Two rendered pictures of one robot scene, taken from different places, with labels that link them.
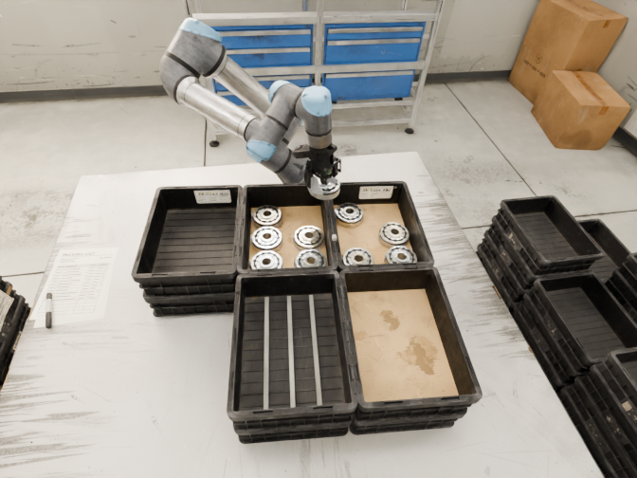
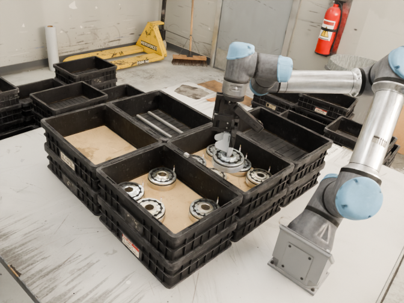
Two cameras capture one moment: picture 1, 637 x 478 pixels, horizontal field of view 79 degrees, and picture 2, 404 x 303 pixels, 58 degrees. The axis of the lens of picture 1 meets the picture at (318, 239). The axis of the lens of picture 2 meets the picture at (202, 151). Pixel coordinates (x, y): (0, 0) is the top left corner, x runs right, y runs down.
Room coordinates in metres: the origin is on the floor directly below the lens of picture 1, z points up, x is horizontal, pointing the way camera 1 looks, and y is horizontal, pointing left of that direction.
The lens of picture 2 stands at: (1.68, -0.74, 1.65)
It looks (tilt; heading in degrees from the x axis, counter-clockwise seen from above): 32 degrees down; 138
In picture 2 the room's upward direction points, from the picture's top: 8 degrees clockwise
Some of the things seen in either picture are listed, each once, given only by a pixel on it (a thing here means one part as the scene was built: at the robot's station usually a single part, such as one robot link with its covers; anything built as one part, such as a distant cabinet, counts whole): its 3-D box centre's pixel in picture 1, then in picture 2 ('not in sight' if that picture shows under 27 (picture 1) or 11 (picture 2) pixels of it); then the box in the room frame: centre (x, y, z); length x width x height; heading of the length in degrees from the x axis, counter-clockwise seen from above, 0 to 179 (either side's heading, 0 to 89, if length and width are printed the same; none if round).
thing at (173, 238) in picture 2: (375, 222); (168, 184); (0.92, -0.19, 0.92); 0.40 x 0.30 x 0.02; 7
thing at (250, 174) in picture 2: (266, 214); (260, 176); (0.98, 0.19, 0.86); 0.10 x 0.10 x 0.01
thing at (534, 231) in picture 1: (528, 256); not in sight; (1.28, -1.07, 0.37); 0.40 x 0.30 x 0.45; 12
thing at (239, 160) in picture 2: (324, 183); (228, 156); (0.99, -0.01, 1.02); 0.10 x 0.10 x 0.01
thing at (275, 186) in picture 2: (286, 235); (227, 166); (0.88, 0.11, 0.87); 0.40 x 0.30 x 0.11; 7
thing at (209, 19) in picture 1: (318, 17); not in sight; (2.82, 0.08, 0.91); 1.70 x 0.10 x 0.05; 102
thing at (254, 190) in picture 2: (286, 225); (229, 156); (0.88, 0.11, 0.92); 0.40 x 0.30 x 0.02; 7
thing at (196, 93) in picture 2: not in sight; (190, 91); (-0.07, 0.65, 0.71); 0.22 x 0.19 x 0.01; 12
